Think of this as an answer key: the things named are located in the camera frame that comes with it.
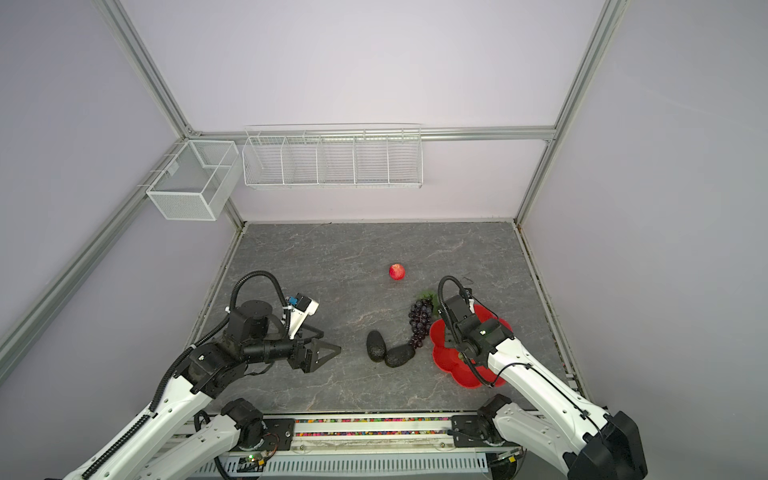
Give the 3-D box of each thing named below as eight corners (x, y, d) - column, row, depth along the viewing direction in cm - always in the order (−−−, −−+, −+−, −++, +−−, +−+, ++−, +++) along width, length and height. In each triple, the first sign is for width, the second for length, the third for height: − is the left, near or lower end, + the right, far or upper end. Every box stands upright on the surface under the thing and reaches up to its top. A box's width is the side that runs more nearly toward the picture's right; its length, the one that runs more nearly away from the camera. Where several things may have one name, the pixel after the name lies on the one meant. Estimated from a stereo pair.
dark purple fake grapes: (409, 347, 90) (409, 341, 86) (408, 305, 99) (408, 298, 95) (434, 347, 90) (435, 341, 86) (430, 305, 99) (432, 298, 95)
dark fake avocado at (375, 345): (366, 363, 87) (365, 358, 83) (368, 336, 92) (366, 330, 88) (386, 363, 87) (385, 358, 83) (386, 336, 92) (386, 330, 88)
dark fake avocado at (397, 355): (390, 372, 85) (390, 367, 82) (382, 358, 88) (381, 353, 84) (415, 356, 88) (416, 351, 85) (406, 343, 90) (406, 337, 87)
